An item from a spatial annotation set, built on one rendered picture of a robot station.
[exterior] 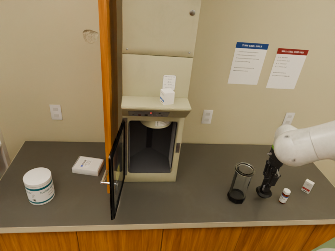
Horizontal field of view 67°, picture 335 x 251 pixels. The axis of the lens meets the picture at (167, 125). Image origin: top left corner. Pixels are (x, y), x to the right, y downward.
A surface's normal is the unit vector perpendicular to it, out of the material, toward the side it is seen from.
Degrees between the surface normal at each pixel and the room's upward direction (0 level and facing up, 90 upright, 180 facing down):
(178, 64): 90
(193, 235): 90
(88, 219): 0
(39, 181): 0
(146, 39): 90
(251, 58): 90
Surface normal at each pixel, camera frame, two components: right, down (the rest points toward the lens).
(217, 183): 0.09, -0.84
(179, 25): 0.10, 0.53
